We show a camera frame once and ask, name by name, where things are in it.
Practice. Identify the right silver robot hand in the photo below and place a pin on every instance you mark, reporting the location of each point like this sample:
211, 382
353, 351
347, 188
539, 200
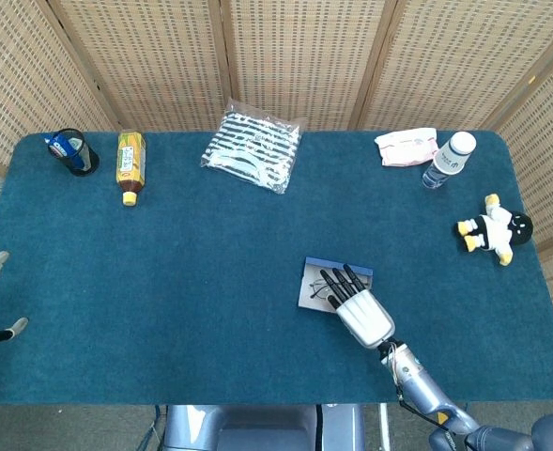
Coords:
365, 319

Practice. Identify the blue glasses case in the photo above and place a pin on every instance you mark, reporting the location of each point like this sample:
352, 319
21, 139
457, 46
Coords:
311, 303

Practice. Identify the eyeglasses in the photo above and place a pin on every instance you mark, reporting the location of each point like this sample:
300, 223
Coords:
319, 285

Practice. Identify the grey metal table leg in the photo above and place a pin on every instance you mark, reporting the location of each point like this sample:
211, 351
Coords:
384, 427

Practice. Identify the blue Oreo cookie pack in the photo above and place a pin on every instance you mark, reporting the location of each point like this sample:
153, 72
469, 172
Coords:
60, 149

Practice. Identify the black mesh pen holder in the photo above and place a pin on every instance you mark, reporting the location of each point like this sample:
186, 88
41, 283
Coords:
81, 162

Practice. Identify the blue-grey robot torso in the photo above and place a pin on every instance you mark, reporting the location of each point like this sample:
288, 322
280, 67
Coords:
257, 430

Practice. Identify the clear plastic water bottle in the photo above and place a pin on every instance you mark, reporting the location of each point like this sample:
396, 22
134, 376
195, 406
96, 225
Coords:
433, 178

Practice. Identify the black and white plush doll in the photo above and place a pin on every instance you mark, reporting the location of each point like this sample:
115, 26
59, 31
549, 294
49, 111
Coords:
496, 230

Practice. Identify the tea bottle with yellow cap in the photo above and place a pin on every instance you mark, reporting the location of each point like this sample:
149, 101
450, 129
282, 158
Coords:
129, 162

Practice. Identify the pink tissue pack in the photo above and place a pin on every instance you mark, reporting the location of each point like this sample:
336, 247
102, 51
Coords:
407, 148

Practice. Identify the blue table carpet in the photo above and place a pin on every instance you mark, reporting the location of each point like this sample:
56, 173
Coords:
187, 282

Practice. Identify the white paper cup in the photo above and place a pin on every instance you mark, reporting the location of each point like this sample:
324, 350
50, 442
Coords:
454, 150

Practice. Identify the striped clothing in plastic bag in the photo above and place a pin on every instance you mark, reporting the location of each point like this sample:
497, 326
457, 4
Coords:
252, 150

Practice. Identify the wicker folding screen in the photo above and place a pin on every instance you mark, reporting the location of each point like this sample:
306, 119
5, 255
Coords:
304, 56

